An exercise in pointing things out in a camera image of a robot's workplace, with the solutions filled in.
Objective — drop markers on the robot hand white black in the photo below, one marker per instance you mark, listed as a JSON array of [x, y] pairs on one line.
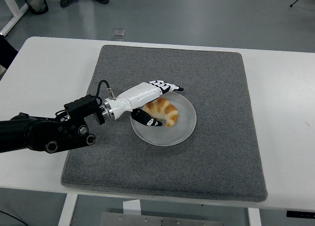
[[137, 95]]

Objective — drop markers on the croissant bread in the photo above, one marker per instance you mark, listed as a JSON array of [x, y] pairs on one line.
[[167, 111]]

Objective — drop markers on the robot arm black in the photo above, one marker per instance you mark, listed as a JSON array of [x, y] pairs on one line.
[[37, 132]]

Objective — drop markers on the grey round plate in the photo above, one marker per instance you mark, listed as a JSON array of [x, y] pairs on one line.
[[182, 132]]

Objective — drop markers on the grey metal plate with screws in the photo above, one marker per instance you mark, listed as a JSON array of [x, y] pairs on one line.
[[157, 219]]

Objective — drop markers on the metal floor socket cover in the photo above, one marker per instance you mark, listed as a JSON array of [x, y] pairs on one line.
[[118, 32]]

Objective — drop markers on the grey felt mat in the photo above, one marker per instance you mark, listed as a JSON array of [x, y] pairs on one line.
[[197, 167]]

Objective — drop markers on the white table leg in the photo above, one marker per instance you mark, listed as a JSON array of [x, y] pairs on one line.
[[67, 211], [254, 217]]

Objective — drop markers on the person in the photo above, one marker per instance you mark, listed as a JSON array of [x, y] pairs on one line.
[[7, 53]]

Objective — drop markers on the dark mesh trash bin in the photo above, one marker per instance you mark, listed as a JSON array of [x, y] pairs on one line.
[[37, 2]]

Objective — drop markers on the black table control panel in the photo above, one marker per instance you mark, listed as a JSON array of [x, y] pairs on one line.
[[301, 214]]

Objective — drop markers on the white table centre bracket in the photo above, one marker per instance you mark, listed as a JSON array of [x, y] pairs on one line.
[[131, 206]]

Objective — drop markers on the white desk frame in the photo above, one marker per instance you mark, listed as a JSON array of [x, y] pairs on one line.
[[12, 19]]

